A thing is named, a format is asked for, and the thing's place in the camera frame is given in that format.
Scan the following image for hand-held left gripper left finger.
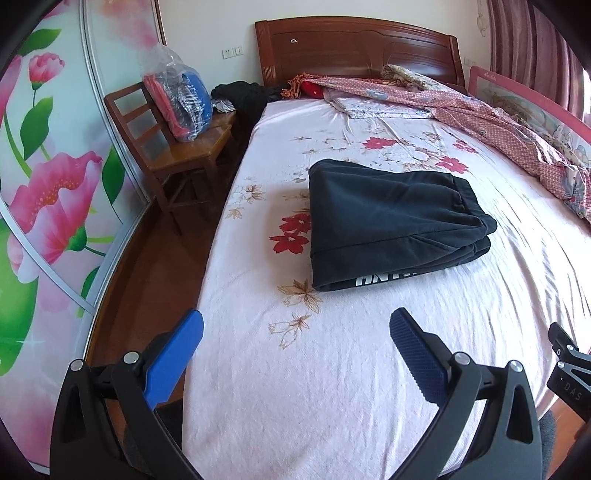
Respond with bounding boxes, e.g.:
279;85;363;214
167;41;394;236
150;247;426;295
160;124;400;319
48;309;206;480

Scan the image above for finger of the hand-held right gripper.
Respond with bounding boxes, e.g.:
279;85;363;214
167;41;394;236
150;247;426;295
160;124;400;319
548;323;581;356

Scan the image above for black clothes pile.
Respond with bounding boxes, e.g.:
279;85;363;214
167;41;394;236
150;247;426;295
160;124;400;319
211;80;290;131

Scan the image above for floral pillow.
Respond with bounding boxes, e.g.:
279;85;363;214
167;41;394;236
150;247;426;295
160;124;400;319
380;64;446;90

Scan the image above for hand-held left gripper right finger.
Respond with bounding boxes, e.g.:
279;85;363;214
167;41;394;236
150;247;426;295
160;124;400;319
389;308;543;480

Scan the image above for red checkered quilt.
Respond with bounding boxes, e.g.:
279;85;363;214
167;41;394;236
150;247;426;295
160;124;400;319
318;74;591;221

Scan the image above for person's grey trouser leg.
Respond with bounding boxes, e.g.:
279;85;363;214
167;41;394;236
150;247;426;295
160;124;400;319
537;410;562;463

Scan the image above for wooden headboard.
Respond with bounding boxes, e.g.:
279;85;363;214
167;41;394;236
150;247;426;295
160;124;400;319
255;16;465;92

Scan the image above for mauve curtain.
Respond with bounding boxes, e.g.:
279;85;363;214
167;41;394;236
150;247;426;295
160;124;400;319
475;0;590;126

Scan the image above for floral wardrobe sliding door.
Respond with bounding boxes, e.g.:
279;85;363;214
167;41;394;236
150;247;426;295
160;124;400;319
0;0;168;464

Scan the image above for pink bed guard rail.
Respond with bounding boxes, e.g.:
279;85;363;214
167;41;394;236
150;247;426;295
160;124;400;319
467;65;591;168

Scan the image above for wooden chair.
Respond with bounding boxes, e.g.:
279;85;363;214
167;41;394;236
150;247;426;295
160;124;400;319
104;80;237;237

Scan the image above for folded pale floral sheet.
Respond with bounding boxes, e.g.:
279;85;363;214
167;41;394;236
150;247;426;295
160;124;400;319
332;95;441;121

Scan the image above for clear bag of clothes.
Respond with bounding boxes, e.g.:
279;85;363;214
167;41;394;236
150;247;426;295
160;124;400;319
142;46;214;143

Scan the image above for bed with floral sheet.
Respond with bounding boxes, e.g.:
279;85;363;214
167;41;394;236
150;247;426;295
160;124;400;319
181;95;591;480

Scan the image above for dark teal pants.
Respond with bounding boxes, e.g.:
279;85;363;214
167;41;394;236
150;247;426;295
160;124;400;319
308;158;498;293

